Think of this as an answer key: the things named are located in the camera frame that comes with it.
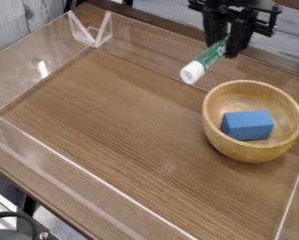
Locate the blue rectangular block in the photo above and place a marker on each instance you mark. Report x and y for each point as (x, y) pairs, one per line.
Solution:
(248, 125)

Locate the clear acrylic corner bracket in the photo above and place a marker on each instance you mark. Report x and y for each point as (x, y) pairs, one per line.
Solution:
(91, 35)

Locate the brown wooden bowl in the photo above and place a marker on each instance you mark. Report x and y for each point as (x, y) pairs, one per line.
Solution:
(246, 95)

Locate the black metal table frame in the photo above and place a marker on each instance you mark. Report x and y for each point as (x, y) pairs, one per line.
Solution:
(28, 229)

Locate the green Expo marker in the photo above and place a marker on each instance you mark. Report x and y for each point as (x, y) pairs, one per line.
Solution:
(198, 67)

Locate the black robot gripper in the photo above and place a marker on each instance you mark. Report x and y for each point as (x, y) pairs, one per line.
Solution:
(242, 17)

